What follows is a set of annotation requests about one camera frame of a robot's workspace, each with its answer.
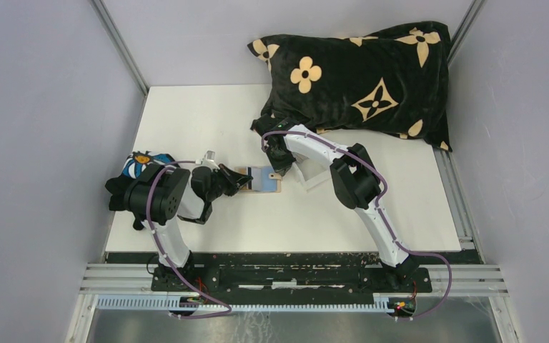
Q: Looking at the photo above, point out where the beige leather card holder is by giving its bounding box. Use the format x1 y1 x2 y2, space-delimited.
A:
234 166 282 194

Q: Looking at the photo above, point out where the black blue flower cloth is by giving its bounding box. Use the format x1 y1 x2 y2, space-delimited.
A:
105 151 175 212

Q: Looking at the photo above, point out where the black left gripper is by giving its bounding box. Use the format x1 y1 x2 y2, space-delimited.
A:
207 163 253 202

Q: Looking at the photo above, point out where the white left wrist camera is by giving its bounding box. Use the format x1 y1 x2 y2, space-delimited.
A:
199 150 218 169

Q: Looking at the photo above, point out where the slotted cable duct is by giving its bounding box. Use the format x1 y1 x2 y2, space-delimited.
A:
97 295 412 314

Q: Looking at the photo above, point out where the black floral pillow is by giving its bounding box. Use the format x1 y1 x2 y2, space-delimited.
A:
247 21 452 151

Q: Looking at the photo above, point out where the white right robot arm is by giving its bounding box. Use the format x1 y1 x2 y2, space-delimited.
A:
250 116 419 292

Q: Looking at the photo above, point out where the clear plastic card box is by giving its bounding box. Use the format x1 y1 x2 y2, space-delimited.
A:
292 159 331 192

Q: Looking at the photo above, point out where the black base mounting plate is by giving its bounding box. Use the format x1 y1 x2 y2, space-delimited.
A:
151 265 433 305

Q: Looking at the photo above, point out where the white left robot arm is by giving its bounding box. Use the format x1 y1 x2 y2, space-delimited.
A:
118 164 253 291

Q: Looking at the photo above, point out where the white credit card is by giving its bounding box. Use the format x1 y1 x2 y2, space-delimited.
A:
247 166 277 193

